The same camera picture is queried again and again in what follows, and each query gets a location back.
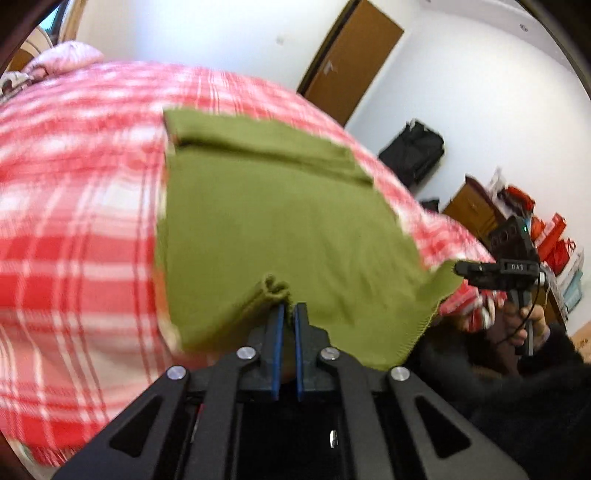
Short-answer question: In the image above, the green knitted sweater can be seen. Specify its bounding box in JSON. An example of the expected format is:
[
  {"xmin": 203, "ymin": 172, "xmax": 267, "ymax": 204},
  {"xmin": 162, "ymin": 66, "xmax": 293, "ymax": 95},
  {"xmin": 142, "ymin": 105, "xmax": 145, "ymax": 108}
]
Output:
[{"xmin": 155, "ymin": 109, "xmax": 461, "ymax": 370}]

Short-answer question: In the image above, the person's right hand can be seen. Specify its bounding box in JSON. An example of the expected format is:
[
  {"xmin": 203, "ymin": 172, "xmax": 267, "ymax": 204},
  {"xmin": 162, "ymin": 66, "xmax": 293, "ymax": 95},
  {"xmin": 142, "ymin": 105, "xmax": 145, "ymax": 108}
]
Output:
[{"xmin": 498, "ymin": 301, "xmax": 551, "ymax": 360}]

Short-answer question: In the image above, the red gift bag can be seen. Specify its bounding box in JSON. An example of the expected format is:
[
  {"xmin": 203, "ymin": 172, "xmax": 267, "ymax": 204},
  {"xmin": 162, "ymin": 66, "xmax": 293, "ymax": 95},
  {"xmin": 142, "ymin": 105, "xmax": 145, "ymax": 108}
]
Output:
[{"xmin": 530, "ymin": 213, "xmax": 576, "ymax": 276}]

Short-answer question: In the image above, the brown wooden dresser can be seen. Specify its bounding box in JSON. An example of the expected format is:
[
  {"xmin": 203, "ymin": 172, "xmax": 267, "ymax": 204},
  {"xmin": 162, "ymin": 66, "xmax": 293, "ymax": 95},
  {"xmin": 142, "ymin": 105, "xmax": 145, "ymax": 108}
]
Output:
[{"xmin": 443, "ymin": 175, "xmax": 568, "ymax": 327}]

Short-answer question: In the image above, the black bag on floor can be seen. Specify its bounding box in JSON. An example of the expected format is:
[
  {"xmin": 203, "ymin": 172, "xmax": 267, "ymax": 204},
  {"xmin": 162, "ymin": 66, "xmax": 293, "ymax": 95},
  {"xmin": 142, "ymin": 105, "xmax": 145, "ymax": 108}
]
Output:
[{"xmin": 420, "ymin": 198, "xmax": 440, "ymax": 213}]

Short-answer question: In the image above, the red white plaid bedspread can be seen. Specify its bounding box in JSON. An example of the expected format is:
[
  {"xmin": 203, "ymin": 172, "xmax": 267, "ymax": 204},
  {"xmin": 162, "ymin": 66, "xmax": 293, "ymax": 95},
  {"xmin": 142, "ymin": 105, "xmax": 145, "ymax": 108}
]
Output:
[{"xmin": 1, "ymin": 61, "xmax": 490, "ymax": 471}]

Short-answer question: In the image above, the black folded chair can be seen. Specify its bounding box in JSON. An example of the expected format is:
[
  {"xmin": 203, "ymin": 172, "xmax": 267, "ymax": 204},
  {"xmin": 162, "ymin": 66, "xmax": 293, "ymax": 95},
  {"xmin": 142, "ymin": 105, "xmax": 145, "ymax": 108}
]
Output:
[{"xmin": 378, "ymin": 119, "xmax": 445, "ymax": 188}]

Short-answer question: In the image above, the brown wooden door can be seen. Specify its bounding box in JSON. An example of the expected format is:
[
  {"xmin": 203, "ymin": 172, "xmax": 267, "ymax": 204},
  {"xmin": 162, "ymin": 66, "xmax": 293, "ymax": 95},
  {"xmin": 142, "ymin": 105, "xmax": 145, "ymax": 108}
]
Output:
[{"xmin": 297, "ymin": 1, "xmax": 413, "ymax": 125}]

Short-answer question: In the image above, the beige patterned pillow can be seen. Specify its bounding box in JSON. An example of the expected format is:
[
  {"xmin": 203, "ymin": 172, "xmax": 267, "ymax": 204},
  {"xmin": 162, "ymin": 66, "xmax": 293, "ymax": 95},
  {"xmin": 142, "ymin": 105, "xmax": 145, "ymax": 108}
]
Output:
[{"xmin": 0, "ymin": 71, "xmax": 32, "ymax": 101}]

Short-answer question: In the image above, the pink pillow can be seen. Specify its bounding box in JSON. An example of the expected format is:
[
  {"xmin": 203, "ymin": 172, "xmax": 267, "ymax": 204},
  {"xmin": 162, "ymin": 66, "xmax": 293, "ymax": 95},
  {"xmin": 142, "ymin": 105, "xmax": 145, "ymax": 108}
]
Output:
[{"xmin": 21, "ymin": 41, "xmax": 104, "ymax": 81}]

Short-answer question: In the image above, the wooden headboard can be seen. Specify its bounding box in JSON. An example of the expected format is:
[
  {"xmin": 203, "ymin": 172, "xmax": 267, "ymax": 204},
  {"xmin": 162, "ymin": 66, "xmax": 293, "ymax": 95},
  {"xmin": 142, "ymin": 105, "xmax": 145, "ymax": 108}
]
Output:
[{"xmin": 5, "ymin": 26, "xmax": 53, "ymax": 72}]

